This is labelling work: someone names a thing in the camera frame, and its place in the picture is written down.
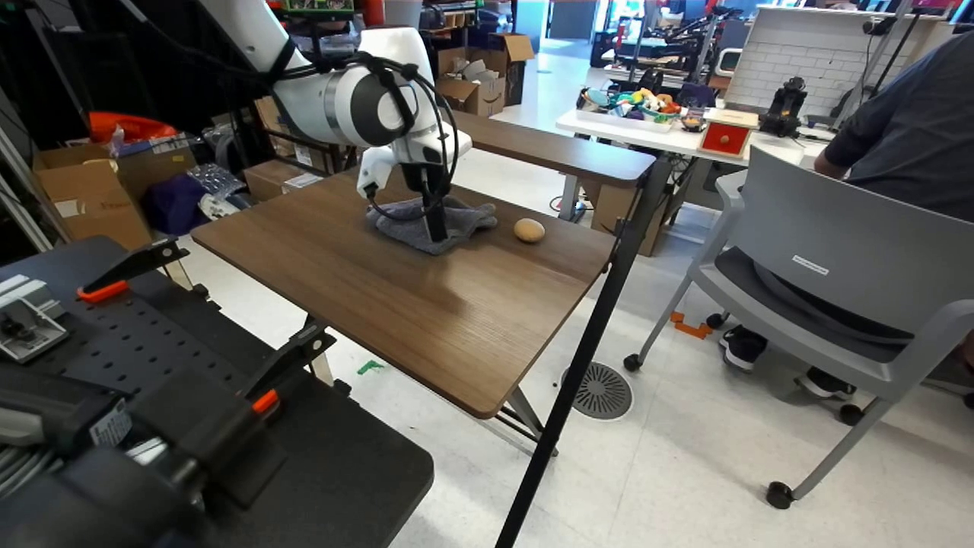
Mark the white partition panel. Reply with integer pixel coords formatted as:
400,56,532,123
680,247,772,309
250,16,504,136
724,4,960,123

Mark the seated person in grey shirt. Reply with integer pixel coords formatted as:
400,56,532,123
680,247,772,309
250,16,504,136
712,28,974,404

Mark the white desk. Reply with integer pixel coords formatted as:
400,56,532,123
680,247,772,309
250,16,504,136
553,100,846,171

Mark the cardboard box under desk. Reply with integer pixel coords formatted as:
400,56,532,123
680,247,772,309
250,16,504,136
591,176,675,259

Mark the round floor drain cover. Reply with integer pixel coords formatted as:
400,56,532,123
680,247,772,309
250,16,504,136
569,359,640,425

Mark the grey plastic chair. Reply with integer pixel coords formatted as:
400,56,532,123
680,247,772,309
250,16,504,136
620,139,974,513

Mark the beige egg-shaped plush toy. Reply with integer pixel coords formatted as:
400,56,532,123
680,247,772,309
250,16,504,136
510,217,552,247

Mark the black clamp with orange handle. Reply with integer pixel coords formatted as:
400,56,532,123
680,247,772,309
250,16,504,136
161,321,342,498
72,235,194,311

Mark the orange plastic object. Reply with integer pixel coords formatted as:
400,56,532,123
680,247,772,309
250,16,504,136
82,107,182,146

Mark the cardboard box with white label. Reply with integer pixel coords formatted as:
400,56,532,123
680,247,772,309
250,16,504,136
242,156,330,204

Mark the black slanted metal pole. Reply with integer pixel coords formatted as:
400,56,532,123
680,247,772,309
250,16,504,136
493,156,680,548

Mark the small black printed card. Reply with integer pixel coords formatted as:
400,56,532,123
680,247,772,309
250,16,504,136
0,272,72,370

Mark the orange floor marker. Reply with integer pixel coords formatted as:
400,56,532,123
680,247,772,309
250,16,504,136
667,309,719,343

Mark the metal table leg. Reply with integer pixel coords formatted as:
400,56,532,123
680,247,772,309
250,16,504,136
488,381,553,458

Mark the long wooden side table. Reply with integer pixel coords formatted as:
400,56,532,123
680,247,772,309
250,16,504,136
452,107,662,188

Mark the large brown cardboard box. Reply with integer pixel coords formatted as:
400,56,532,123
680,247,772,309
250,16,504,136
32,143,199,254

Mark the grey cloth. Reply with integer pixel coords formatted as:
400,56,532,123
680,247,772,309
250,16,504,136
365,196,504,257

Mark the black desktop device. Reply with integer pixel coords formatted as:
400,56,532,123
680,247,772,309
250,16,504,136
758,73,814,139

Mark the small red box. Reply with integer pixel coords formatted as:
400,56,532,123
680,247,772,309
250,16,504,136
700,107,764,163

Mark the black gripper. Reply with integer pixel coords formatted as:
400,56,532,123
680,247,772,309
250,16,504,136
403,156,456,247

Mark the black perforated robot cart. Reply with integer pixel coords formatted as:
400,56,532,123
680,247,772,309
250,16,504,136
0,235,439,548

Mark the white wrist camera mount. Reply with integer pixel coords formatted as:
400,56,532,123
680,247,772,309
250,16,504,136
353,143,403,204

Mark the colourful toy pile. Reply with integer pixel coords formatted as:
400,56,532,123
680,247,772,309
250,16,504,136
579,83,708,135

